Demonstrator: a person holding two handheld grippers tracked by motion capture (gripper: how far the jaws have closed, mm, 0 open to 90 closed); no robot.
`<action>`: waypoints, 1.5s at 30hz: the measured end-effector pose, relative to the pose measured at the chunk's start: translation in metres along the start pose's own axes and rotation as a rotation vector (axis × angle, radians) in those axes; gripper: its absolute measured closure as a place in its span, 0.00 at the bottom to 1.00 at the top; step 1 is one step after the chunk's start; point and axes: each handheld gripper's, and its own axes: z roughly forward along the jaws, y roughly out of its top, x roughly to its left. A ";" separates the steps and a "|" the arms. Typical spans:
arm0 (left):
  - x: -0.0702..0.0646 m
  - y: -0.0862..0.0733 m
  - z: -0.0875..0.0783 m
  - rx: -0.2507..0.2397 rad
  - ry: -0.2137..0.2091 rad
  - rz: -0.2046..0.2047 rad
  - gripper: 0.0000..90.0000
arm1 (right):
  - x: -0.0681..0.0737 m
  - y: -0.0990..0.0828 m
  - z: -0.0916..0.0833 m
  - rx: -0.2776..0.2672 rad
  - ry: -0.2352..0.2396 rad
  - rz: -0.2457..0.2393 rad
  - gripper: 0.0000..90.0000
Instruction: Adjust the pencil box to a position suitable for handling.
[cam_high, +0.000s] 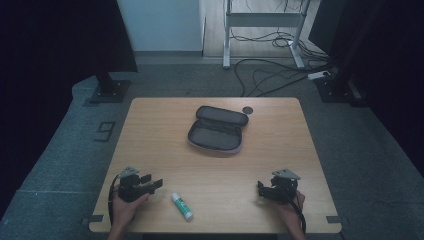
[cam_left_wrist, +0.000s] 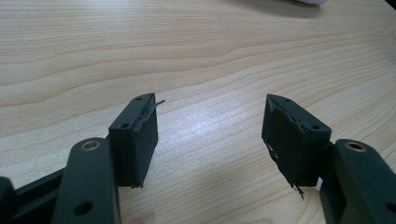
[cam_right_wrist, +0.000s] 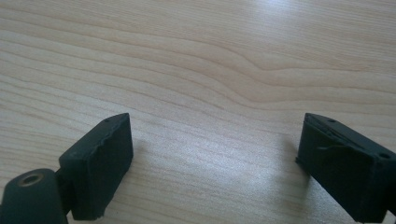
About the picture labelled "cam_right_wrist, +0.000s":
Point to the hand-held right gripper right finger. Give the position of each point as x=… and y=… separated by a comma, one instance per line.
x=342, y=168

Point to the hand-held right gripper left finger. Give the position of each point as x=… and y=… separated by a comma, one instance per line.
x=96, y=165

